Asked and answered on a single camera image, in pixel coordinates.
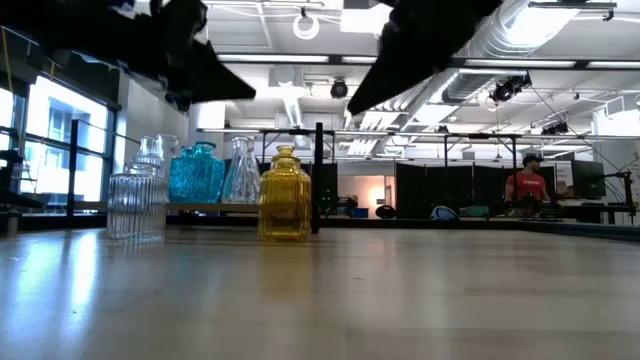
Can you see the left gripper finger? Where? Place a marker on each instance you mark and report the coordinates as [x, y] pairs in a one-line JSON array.
[[215, 82]]

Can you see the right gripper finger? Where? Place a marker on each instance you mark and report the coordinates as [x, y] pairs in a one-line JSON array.
[[390, 65]]

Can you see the small teal glass vase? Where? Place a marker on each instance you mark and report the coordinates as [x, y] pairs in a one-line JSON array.
[[207, 175]]

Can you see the clear ribbed glass bottle vase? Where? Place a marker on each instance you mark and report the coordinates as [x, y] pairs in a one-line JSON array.
[[150, 150]]

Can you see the clear twisted conical glass vase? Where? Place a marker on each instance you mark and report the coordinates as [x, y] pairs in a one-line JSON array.
[[242, 180]]

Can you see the teal square textured glass vase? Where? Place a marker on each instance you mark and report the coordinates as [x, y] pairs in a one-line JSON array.
[[180, 180]]

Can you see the yellow ribbed glass bottle vase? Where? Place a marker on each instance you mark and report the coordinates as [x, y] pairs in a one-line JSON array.
[[285, 200]]

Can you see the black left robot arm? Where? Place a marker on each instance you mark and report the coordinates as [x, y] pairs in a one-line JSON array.
[[60, 30]]

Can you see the wooden shelf board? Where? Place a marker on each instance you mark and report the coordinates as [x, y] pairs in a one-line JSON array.
[[220, 208]]

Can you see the black ceiling spotlight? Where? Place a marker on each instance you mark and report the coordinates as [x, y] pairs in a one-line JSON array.
[[339, 89]]

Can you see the black partition screen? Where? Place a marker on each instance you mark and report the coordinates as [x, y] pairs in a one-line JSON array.
[[327, 175], [425, 190]]

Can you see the black round object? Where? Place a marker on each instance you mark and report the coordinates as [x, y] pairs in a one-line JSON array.
[[385, 211]]

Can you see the clear ribbed square glass vase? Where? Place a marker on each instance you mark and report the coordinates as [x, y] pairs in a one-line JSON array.
[[137, 210]]

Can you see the blue white helmet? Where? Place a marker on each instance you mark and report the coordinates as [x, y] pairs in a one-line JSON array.
[[442, 214]]

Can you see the person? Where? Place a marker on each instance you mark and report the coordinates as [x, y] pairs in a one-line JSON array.
[[527, 187]]

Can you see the black computer monitor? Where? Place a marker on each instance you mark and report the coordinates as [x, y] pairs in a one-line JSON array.
[[589, 179]]

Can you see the black ceiling light rail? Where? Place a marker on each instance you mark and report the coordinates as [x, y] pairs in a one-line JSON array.
[[335, 59]]

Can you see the black background rig frame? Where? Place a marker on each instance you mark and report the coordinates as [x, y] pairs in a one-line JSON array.
[[280, 132]]

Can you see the black vertical frame post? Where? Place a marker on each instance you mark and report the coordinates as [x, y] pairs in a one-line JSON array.
[[317, 150]]

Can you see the black aluminium table frame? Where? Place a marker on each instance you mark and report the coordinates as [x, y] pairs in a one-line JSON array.
[[480, 224]]

